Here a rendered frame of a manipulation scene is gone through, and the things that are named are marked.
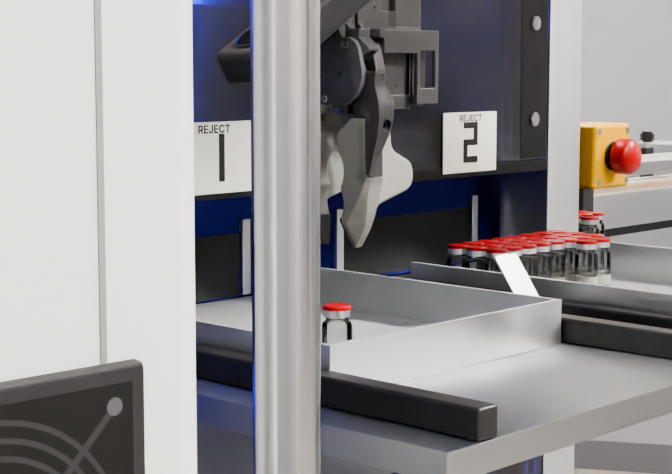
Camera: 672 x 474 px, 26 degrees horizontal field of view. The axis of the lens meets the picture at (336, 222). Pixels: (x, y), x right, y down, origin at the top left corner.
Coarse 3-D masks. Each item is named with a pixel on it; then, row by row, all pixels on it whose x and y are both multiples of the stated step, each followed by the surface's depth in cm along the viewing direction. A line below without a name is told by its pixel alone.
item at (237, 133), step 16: (208, 128) 120; (224, 128) 121; (240, 128) 123; (208, 144) 120; (240, 144) 123; (208, 160) 120; (240, 160) 123; (208, 176) 121; (240, 176) 123; (208, 192) 121; (224, 192) 122
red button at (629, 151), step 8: (616, 144) 161; (624, 144) 161; (632, 144) 161; (616, 152) 161; (624, 152) 160; (632, 152) 161; (640, 152) 162; (616, 160) 161; (624, 160) 160; (632, 160) 161; (640, 160) 162; (616, 168) 161; (624, 168) 161; (632, 168) 161
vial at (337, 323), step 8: (328, 312) 102; (336, 312) 102; (344, 312) 102; (328, 320) 103; (336, 320) 102; (344, 320) 103; (328, 328) 102; (336, 328) 102; (344, 328) 102; (352, 328) 103; (328, 336) 102; (336, 336) 102; (344, 336) 102
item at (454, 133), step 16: (464, 112) 144; (480, 112) 146; (496, 112) 148; (448, 128) 143; (464, 128) 144; (480, 128) 146; (448, 144) 143; (480, 144) 146; (448, 160) 143; (480, 160) 147
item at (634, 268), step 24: (432, 264) 133; (624, 264) 149; (648, 264) 147; (480, 288) 129; (504, 288) 128; (552, 288) 124; (576, 288) 122; (600, 288) 121; (624, 288) 119; (648, 288) 141
